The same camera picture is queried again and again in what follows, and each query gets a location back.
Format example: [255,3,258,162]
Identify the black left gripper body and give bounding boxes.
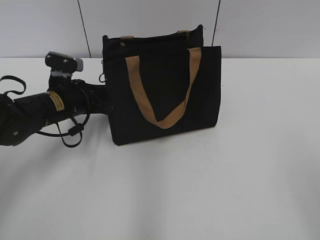
[46,72,110,123]

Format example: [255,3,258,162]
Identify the silver zipper pull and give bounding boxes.
[98,60,107,85]

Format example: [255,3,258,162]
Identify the black tote bag tan handles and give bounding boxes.
[102,25,222,146]

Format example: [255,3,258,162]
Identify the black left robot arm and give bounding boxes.
[0,74,112,146]

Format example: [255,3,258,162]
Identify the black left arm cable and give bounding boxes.
[0,75,91,148]

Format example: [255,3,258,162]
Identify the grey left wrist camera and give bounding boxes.
[44,51,84,74]

